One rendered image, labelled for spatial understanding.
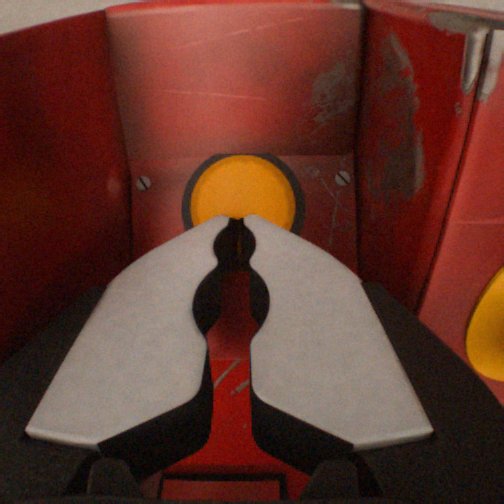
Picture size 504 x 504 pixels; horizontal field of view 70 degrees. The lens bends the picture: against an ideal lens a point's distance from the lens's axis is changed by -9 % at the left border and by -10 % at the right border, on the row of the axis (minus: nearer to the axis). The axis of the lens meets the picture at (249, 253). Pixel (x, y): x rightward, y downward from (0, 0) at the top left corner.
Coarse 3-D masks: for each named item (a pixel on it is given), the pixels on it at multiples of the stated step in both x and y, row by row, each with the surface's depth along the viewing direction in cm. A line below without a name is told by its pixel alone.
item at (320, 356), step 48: (240, 240) 12; (288, 240) 10; (288, 288) 8; (336, 288) 8; (288, 336) 7; (336, 336) 7; (384, 336) 7; (288, 384) 6; (336, 384) 6; (384, 384) 6; (288, 432) 6; (336, 432) 5; (384, 432) 5
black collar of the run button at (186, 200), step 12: (216, 156) 15; (228, 156) 15; (264, 156) 15; (204, 168) 15; (288, 168) 15; (192, 180) 15; (288, 180) 15; (192, 192) 15; (300, 192) 15; (300, 204) 15; (300, 216) 15; (300, 228) 15; (240, 264) 15
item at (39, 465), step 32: (96, 288) 9; (64, 320) 8; (32, 352) 7; (64, 352) 7; (0, 384) 6; (32, 384) 6; (0, 416) 6; (0, 448) 5; (32, 448) 5; (64, 448) 5; (0, 480) 5; (32, 480) 5; (64, 480) 5
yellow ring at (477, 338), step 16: (496, 288) 9; (480, 304) 10; (496, 304) 10; (480, 320) 10; (496, 320) 10; (480, 336) 10; (496, 336) 10; (480, 352) 11; (496, 352) 11; (480, 368) 11; (496, 368) 11
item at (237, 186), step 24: (216, 168) 14; (240, 168) 14; (264, 168) 14; (216, 192) 14; (240, 192) 14; (264, 192) 14; (288, 192) 14; (192, 216) 14; (240, 216) 14; (264, 216) 14; (288, 216) 14
